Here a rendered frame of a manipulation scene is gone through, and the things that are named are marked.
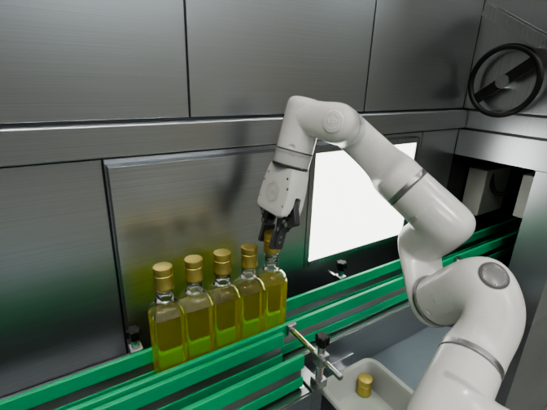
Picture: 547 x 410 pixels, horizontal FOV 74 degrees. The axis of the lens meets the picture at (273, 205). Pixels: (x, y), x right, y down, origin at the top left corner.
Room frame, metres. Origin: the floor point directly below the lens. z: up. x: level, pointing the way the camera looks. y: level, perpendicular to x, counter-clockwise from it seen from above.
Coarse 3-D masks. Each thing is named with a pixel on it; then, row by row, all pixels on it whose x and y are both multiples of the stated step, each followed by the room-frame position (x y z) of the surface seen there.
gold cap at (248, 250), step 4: (244, 244) 0.66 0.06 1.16; (248, 244) 0.66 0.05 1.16; (252, 244) 0.66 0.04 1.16; (244, 248) 0.64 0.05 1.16; (248, 248) 0.64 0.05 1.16; (252, 248) 0.65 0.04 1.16; (256, 248) 0.65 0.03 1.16; (244, 252) 0.64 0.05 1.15; (248, 252) 0.64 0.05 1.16; (252, 252) 0.64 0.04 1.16; (256, 252) 0.65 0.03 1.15; (244, 256) 0.64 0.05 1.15; (248, 256) 0.64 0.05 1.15; (252, 256) 0.64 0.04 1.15; (256, 256) 0.65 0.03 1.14; (244, 260) 0.64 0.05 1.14; (248, 260) 0.64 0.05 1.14; (252, 260) 0.64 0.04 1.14; (256, 260) 0.65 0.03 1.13; (240, 264) 0.65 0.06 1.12; (244, 264) 0.64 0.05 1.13; (248, 264) 0.64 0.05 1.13; (252, 264) 0.64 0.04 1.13; (256, 264) 0.65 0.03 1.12; (244, 268) 0.64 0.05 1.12; (248, 268) 0.64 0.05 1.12; (252, 268) 0.64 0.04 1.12
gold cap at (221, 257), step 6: (216, 252) 0.62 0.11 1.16; (222, 252) 0.62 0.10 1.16; (228, 252) 0.62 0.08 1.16; (216, 258) 0.61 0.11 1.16; (222, 258) 0.61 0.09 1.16; (228, 258) 0.62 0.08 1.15; (216, 264) 0.61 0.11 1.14; (222, 264) 0.61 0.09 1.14; (228, 264) 0.62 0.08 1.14; (216, 270) 0.61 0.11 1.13; (222, 270) 0.61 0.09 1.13; (228, 270) 0.61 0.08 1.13; (222, 276) 0.61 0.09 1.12
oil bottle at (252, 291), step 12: (240, 276) 0.66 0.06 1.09; (240, 288) 0.63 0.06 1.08; (252, 288) 0.63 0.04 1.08; (264, 288) 0.65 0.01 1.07; (240, 300) 0.63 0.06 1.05; (252, 300) 0.63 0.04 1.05; (264, 300) 0.64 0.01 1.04; (240, 312) 0.63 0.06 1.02; (252, 312) 0.63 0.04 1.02; (264, 312) 0.65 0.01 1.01; (240, 324) 0.63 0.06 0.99; (252, 324) 0.63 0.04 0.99; (264, 324) 0.65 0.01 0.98; (240, 336) 0.63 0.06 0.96
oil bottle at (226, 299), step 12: (216, 288) 0.61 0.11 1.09; (228, 288) 0.61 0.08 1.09; (216, 300) 0.59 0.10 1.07; (228, 300) 0.60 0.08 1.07; (216, 312) 0.59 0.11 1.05; (228, 312) 0.60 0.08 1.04; (216, 324) 0.59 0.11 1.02; (228, 324) 0.60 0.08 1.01; (216, 336) 0.59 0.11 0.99; (228, 336) 0.60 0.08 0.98; (216, 348) 0.59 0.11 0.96
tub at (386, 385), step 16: (352, 368) 0.68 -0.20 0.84; (368, 368) 0.70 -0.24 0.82; (384, 368) 0.68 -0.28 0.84; (336, 384) 0.64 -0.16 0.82; (352, 384) 0.67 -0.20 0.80; (384, 384) 0.66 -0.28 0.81; (400, 384) 0.63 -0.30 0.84; (336, 400) 0.58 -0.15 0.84; (352, 400) 0.65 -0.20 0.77; (368, 400) 0.65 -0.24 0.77; (384, 400) 0.65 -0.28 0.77; (400, 400) 0.62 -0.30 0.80
